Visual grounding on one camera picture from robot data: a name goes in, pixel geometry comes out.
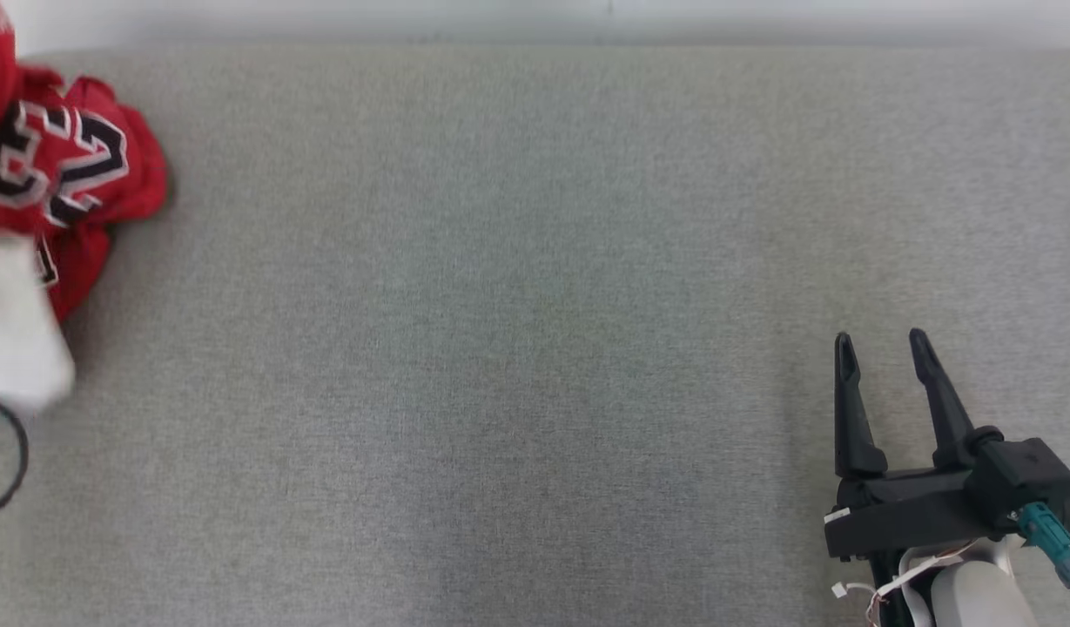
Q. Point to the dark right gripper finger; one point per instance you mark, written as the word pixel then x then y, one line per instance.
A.
pixel 852 418
pixel 948 409

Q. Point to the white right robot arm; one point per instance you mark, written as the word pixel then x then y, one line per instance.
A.
pixel 970 596

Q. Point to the red jersey with number 23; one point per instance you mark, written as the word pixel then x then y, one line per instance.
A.
pixel 82 157

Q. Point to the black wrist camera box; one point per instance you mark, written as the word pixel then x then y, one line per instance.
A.
pixel 1026 479

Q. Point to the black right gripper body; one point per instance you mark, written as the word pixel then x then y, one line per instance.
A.
pixel 909 514

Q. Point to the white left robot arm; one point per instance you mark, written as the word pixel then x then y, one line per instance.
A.
pixel 12 331

